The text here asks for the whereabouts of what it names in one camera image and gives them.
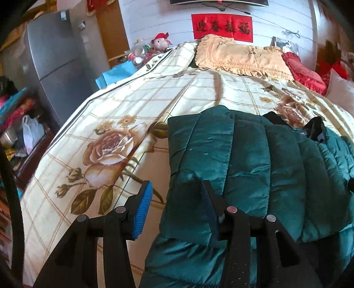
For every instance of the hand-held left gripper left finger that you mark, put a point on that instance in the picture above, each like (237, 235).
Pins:
(143, 210)

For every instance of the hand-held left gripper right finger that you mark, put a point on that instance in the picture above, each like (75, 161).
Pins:
(214, 213)

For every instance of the green down jacket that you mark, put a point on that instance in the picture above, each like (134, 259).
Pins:
(249, 155)

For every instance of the floral bed blanket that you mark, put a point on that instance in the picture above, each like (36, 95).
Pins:
(138, 105)

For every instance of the white plastic bag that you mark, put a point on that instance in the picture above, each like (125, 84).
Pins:
(32, 133)

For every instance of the blue cloth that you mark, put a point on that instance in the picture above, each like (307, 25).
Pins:
(116, 74)

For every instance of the metal pot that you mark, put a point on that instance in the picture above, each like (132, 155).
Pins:
(7, 138)

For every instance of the yellow frilled pillow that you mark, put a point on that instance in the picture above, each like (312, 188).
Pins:
(243, 58)

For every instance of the pile of bottles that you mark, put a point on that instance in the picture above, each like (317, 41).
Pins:
(138, 52)

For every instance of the stack of colourful blankets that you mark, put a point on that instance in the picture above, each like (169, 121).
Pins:
(16, 106)

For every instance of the red heart pillow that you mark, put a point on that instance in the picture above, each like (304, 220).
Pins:
(304, 74)

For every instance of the plush pig toy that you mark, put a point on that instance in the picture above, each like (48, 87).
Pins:
(161, 41)

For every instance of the grey refrigerator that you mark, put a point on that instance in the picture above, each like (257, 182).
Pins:
(60, 55)

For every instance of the white pillow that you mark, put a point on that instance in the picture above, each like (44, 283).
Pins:
(341, 88)

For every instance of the wooden door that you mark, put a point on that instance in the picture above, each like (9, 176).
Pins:
(113, 33)

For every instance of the framed photo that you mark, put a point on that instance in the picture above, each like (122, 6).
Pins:
(284, 44)

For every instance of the red cloth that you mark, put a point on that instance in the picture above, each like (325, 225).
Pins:
(332, 69)

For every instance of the red wall poster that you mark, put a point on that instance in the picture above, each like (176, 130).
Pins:
(221, 26)

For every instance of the red wall pennant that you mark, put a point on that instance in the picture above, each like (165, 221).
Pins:
(96, 7)

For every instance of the wall television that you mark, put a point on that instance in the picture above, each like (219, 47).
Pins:
(221, 2)

